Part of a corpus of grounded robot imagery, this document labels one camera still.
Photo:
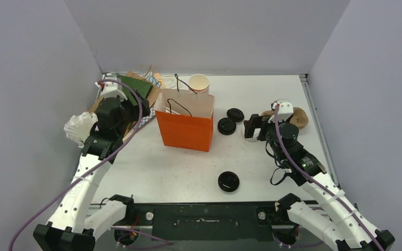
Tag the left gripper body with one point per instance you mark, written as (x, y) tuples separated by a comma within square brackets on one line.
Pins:
[(135, 112)]

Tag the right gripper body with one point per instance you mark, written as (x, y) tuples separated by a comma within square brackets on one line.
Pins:
[(256, 125)]

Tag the orange paper bag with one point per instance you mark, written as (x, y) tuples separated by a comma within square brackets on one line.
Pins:
[(185, 117)]

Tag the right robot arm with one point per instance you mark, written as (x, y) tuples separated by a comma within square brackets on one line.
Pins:
[(343, 227)]

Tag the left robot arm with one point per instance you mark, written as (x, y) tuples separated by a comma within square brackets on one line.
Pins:
[(70, 228)]

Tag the checkered paper bag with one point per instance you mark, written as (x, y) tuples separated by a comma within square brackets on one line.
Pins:
[(148, 118)]

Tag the green paper bag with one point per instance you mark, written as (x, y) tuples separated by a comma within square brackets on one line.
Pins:
[(141, 86)]

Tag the brown paper bags stack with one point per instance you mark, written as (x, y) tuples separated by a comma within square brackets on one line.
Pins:
[(149, 76)]

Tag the stack of pulp cup carriers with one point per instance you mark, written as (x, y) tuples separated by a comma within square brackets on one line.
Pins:
[(299, 118)]

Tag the loose black lid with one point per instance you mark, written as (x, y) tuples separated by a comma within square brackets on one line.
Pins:
[(228, 181), (226, 126)]

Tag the white wrapped straws bundle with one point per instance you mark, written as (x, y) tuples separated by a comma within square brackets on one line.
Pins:
[(78, 128)]

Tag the stack of paper cups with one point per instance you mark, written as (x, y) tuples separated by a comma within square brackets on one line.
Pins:
[(199, 83)]

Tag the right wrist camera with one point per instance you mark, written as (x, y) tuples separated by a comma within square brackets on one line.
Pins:
[(285, 109)]

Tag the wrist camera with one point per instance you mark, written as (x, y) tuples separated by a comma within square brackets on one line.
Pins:
[(112, 90), (285, 109)]

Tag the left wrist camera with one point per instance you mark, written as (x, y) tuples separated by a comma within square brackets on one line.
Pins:
[(112, 90)]

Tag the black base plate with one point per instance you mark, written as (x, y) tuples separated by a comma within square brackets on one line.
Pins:
[(212, 221)]

